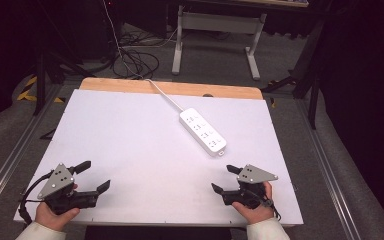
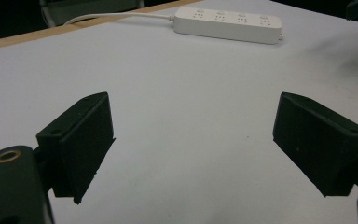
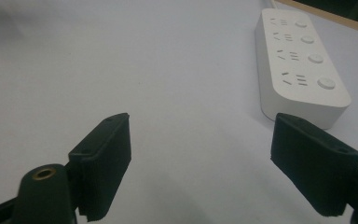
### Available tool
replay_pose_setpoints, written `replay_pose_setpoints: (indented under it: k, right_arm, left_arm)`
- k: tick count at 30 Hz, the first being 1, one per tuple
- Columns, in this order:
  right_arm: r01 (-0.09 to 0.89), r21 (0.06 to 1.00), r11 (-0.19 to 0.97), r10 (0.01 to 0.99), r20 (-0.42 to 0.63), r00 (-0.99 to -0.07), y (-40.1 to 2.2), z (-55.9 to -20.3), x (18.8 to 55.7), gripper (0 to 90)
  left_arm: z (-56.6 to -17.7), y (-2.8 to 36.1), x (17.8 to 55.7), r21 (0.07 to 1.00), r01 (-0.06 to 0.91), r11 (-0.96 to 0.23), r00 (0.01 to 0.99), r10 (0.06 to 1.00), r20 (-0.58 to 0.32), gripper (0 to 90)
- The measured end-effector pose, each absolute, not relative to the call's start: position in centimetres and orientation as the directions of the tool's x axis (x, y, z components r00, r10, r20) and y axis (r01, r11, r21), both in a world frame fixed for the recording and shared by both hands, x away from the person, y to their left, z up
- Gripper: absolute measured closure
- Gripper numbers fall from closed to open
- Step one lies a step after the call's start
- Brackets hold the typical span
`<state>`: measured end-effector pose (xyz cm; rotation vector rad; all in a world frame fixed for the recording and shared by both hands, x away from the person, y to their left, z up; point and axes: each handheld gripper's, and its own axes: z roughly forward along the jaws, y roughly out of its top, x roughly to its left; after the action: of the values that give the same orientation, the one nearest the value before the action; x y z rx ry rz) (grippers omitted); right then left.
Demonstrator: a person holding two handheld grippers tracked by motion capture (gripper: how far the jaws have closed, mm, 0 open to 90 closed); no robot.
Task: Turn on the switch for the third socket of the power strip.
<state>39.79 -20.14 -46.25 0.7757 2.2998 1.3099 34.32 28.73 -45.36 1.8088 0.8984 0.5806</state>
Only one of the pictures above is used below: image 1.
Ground white power strip cable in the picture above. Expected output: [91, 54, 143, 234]
[101, 0, 185, 113]

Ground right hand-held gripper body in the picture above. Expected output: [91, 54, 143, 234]
[222, 163, 279, 210]

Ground white metal desk frame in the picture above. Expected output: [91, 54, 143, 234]
[171, 4, 268, 81]

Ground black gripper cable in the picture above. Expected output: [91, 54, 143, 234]
[17, 169, 55, 225]
[262, 197, 282, 222]

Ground wooden desk top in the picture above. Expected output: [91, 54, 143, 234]
[179, 0, 311, 9]

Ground black metal stand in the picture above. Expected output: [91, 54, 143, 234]
[29, 0, 98, 116]
[261, 13, 328, 130]

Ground white board table cover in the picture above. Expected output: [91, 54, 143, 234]
[13, 88, 305, 228]

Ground metal floor rail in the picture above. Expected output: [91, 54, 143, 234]
[0, 83, 65, 215]
[294, 98, 360, 240]

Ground black floor cables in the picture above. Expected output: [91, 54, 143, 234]
[111, 29, 161, 81]

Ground person's right hand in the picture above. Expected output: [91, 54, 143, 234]
[231, 181, 276, 225]

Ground yellow black floor tape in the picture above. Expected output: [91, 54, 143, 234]
[16, 75, 65, 104]

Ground person's left hand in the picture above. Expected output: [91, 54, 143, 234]
[34, 183, 81, 232]

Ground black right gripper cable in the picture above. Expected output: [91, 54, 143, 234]
[262, 197, 282, 222]

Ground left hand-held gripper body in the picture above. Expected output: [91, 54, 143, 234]
[37, 162, 100, 216]

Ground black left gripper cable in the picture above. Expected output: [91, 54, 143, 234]
[17, 169, 55, 225]

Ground white power strip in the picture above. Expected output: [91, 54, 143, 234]
[179, 107, 228, 158]

